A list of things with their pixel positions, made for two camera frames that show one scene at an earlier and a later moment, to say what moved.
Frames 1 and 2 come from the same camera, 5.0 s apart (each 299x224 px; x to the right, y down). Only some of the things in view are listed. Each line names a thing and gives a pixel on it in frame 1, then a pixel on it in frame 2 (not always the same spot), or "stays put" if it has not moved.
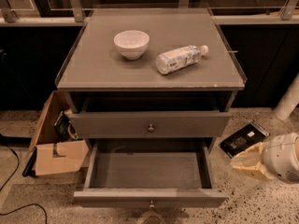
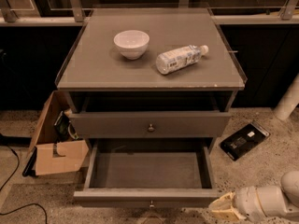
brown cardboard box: x=53 y=156 stays put
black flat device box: x=245 y=138 stays put
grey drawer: x=149 y=173 stays put
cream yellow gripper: x=281 y=157 -> x=246 y=202
